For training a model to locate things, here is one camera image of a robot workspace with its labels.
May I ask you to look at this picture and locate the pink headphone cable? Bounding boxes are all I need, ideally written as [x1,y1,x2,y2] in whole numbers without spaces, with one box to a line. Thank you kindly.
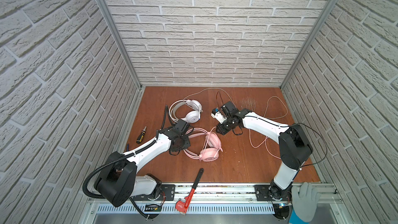
[201,125,282,160]

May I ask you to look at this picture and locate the white headphones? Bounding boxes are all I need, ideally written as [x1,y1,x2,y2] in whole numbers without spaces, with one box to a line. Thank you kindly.
[168,99,203,124]

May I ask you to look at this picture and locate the red black pipe wrench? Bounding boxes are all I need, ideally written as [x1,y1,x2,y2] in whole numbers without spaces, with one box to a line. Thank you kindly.
[175,168,204,215]

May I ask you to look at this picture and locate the yellow black screwdriver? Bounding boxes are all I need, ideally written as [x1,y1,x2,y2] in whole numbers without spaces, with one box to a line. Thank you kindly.
[136,127,147,144]

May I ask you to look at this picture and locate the pink headphones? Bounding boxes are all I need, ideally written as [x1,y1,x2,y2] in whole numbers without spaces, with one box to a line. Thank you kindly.
[184,128,223,162]

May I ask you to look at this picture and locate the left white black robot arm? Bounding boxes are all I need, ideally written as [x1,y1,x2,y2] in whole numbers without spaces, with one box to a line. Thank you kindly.
[84,120,191,207]

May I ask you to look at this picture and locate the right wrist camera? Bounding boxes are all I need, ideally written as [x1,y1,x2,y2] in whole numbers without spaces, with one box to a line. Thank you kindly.
[211,108,227,123]

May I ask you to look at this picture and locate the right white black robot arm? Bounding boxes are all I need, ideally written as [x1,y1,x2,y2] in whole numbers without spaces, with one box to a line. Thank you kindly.
[211,101,313,201]

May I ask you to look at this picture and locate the grey gloved hand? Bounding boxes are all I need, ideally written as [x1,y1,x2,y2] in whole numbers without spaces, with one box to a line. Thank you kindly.
[289,182,321,224]

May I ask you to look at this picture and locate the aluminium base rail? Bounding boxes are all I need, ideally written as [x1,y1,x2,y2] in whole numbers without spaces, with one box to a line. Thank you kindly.
[90,183,338,215]

